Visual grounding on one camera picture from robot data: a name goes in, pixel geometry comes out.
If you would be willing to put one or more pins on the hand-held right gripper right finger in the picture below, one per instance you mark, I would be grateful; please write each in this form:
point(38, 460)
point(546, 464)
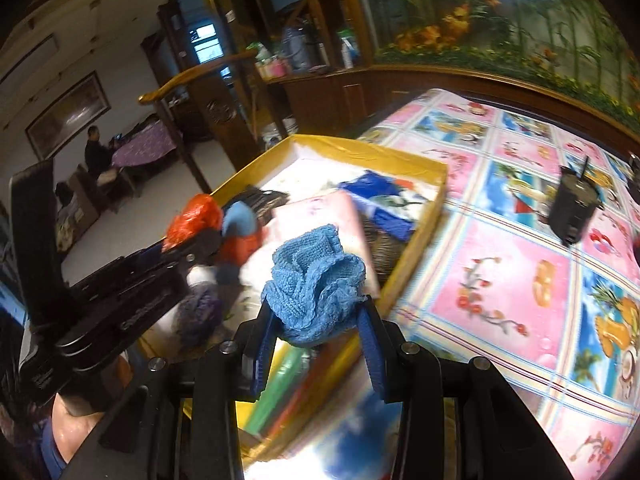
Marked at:
point(375, 355)

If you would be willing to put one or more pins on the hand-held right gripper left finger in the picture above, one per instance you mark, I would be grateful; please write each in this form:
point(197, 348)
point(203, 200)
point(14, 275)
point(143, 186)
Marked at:
point(262, 355)

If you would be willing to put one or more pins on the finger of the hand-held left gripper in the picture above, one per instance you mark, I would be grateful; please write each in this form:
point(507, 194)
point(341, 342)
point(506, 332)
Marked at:
point(192, 255)

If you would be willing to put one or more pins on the orange and blue candy wrapper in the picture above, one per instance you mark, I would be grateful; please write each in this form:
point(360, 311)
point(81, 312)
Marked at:
point(195, 217)

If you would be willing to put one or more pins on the orange mesh blue cloth bundle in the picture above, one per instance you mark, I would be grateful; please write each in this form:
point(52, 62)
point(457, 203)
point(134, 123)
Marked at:
point(240, 247)

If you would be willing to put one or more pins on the blue knit cloth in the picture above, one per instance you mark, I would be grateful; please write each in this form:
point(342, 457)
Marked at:
point(310, 280)

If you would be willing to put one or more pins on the black snack packet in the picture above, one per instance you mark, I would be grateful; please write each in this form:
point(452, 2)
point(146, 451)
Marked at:
point(265, 200)

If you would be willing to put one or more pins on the grey striped cloth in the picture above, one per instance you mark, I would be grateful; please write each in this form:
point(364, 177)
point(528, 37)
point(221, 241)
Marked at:
point(385, 251)

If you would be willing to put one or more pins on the pink packet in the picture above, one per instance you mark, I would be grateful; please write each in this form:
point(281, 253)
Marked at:
point(320, 210)

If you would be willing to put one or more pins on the blue white carton pack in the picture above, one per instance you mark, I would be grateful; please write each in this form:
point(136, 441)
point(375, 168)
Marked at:
point(385, 207)

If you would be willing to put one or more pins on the gold-rimmed white box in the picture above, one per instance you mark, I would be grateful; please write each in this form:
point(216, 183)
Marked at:
point(350, 152)

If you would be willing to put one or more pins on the person's left forearm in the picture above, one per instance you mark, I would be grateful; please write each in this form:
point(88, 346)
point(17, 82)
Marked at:
point(51, 452)

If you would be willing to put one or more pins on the person's left hand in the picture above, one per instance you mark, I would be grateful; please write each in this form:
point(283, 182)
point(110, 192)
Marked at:
point(85, 430)

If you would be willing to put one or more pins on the table with purple cloth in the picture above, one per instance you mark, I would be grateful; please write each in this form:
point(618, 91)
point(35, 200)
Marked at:
point(145, 145)

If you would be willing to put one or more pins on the white bucket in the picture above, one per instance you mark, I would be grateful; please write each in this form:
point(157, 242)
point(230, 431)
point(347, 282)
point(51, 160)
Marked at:
point(280, 135)

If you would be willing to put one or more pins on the printed plastic tablecloth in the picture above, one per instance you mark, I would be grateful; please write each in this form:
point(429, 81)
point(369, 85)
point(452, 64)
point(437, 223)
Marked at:
point(500, 270)

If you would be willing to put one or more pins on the wooden chair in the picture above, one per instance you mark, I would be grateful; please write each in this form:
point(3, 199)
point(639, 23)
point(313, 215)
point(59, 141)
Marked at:
point(175, 85)

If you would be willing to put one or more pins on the pink box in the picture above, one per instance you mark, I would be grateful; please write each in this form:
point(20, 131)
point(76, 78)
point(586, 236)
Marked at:
point(272, 69)

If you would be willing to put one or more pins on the dark wooden cabinet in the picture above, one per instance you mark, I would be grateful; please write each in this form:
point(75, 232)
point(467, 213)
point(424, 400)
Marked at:
point(320, 95)

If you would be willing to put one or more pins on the green pack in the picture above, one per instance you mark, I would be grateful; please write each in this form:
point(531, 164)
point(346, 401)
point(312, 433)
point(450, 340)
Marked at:
point(259, 51)

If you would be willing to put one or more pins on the blue thermos jug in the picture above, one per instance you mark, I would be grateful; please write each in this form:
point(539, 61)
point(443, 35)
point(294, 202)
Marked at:
point(298, 47)

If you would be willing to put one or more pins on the steel flask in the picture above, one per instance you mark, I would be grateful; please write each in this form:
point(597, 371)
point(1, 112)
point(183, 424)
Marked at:
point(322, 54)

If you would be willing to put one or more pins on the black motor with shaft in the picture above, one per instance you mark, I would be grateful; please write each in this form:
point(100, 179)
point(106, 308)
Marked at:
point(570, 210)

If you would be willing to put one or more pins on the white bottle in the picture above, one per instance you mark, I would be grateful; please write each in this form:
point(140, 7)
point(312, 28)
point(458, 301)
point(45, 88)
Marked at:
point(348, 55)

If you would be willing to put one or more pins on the flower painted glass panel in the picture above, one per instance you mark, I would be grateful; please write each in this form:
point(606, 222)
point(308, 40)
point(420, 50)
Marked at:
point(500, 10)

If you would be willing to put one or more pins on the framed wall picture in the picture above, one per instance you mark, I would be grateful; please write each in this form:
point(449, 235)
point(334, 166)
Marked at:
point(67, 115)

